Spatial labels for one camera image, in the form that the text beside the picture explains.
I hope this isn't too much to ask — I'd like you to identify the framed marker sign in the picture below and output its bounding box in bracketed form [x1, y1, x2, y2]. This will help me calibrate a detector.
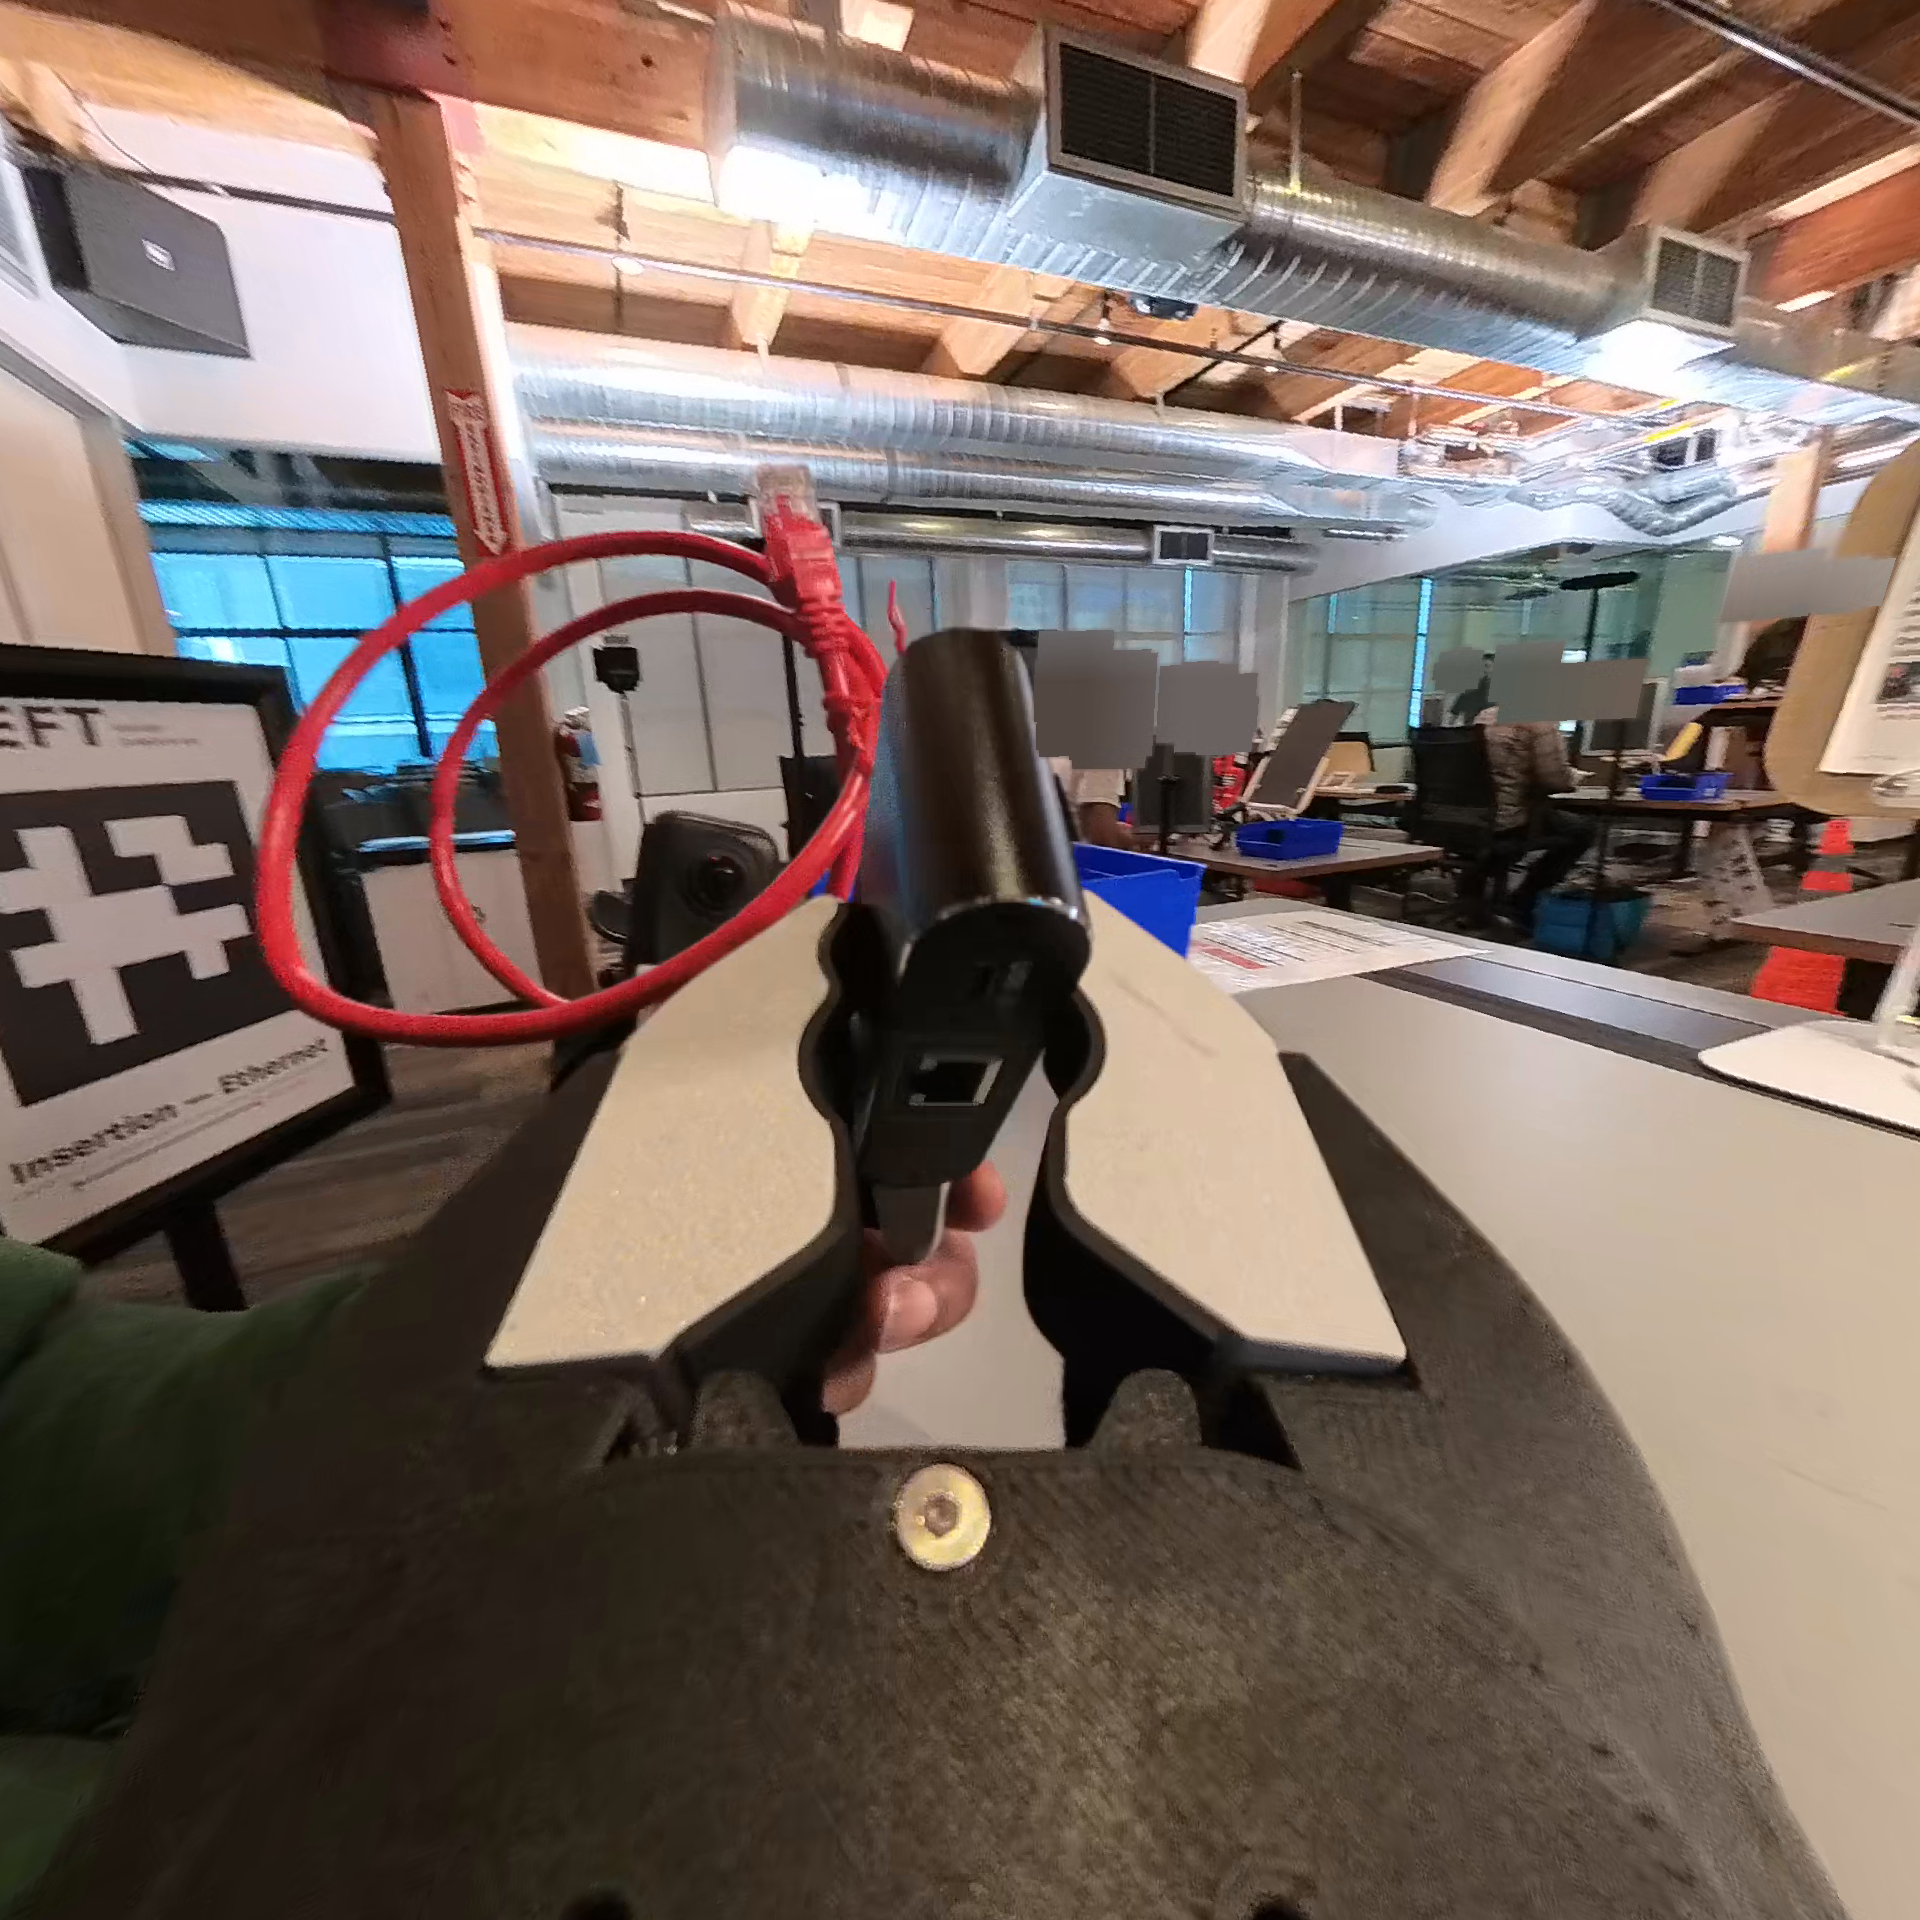
[0, 644, 395, 1313]

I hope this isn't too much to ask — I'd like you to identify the red arrow sign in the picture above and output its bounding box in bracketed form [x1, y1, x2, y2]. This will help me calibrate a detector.
[440, 385, 518, 557]

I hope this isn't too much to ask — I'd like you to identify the printed paper sheet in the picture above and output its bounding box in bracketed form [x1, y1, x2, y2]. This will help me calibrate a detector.
[1188, 908, 1488, 994]

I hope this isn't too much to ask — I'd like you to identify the metal ventilation duct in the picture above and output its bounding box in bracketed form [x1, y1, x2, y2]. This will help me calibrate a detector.
[703, 15, 1920, 429]
[509, 321, 1443, 542]

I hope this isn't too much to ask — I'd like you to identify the black camera tripod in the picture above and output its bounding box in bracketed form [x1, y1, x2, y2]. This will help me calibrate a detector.
[592, 641, 646, 798]

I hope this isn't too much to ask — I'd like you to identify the blue plastic bin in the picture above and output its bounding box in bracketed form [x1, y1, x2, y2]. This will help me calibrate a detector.
[1071, 838, 1207, 962]

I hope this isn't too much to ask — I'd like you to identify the person's left hand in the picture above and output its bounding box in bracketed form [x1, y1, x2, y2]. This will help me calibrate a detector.
[822, 1161, 1011, 1414]

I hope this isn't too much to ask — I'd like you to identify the black floor lamp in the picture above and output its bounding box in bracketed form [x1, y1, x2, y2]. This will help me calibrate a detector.
[1558, 567, 1642, 768]

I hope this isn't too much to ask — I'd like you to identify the small monitor on pole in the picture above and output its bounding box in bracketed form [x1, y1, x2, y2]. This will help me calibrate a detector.
[1132, 749, 1214, 840]

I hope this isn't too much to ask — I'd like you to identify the person's left forearm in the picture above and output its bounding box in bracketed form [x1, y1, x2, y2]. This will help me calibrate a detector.
[0, 1237, 384, 1757]

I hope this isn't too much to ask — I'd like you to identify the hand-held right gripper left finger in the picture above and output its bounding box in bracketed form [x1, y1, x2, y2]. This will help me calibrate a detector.
[484, 895, 874, 1420]

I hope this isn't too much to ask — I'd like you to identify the blue fabric bag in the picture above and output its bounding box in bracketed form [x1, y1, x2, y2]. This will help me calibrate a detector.
[1530, 888, 1653, 965]

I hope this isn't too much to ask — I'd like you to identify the black wall speaker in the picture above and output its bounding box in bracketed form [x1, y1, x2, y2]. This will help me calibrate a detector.
[23, 157, 253, 360]

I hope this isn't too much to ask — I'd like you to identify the black office chair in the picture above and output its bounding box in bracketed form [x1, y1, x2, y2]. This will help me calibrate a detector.
[1407, 725, 1517, 903]

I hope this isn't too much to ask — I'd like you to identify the black network switch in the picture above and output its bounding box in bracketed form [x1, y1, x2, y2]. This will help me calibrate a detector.
[838, 630, 1093, 1193]

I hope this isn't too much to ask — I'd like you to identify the white recycling cabinet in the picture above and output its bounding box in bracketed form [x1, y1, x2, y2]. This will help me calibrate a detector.
[358, 855, 541, 1015]

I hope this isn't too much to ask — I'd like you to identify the wooden post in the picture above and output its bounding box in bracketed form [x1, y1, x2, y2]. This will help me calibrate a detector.
[367, 89, 600, 999]

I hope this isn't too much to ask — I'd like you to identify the red ethernet cable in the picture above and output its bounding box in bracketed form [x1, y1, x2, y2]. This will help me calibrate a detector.
[255, 464, 903, 1046]

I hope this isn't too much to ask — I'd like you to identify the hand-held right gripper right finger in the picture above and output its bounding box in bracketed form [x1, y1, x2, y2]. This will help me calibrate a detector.
[1023, 895, 1412, 1422]

